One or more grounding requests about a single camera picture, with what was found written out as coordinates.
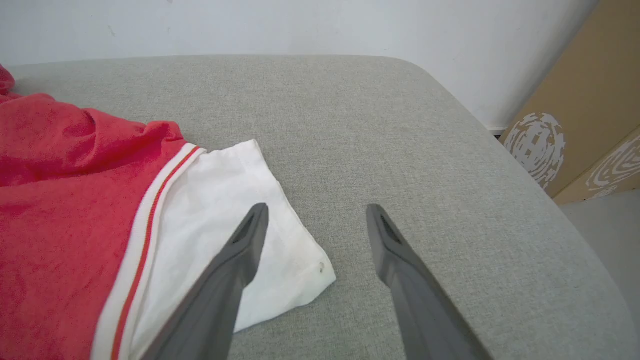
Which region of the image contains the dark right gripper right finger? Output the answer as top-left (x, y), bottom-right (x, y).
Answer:
top-left (366, 203), bottom-right (494, 360)

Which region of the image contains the grey fabric sofa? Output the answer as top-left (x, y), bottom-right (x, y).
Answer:
top-left (0, 54), bottom-right (640, 360)

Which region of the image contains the tall cardboard box white print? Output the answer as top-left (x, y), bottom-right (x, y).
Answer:
top-left (500, 0), bottom-right (640, 199)

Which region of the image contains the red white basketball jersey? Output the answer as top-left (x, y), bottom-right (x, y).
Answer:
top-left (0, 64), bottom-right (337, 360)

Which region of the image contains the low cardboard box white print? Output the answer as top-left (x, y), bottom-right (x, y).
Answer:
top-left (552, 127), bottom-right (640, 206)

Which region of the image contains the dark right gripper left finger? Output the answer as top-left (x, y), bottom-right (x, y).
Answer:
top-left (141, 202), bottom-right (270, 360)

